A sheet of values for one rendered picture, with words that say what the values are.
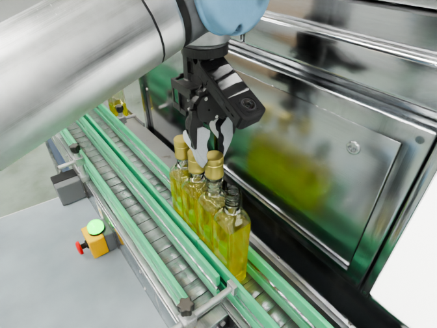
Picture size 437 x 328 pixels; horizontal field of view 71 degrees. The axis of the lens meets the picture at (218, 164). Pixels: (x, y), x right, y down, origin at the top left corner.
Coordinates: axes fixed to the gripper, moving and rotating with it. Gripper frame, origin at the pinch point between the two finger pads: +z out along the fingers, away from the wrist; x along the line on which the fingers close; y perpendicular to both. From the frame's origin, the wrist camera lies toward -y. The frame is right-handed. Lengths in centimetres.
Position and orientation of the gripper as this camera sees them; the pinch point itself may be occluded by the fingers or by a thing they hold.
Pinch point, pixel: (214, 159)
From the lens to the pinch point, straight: 56.1
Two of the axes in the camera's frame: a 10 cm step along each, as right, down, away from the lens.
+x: -8.0, 3.6, -4.8
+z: 0.0, 8.0, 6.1
